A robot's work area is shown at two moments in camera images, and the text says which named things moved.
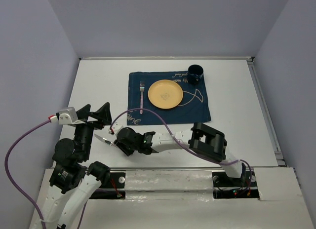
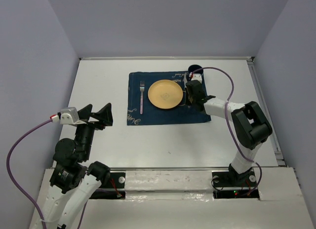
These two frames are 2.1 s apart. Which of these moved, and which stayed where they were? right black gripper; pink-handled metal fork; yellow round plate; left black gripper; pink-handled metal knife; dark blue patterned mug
Moved: right black gripper; pink-handled metal knife
Stayed: pink-handled metal fork; dark blue patterned mug; yellow round plate; left black gripper
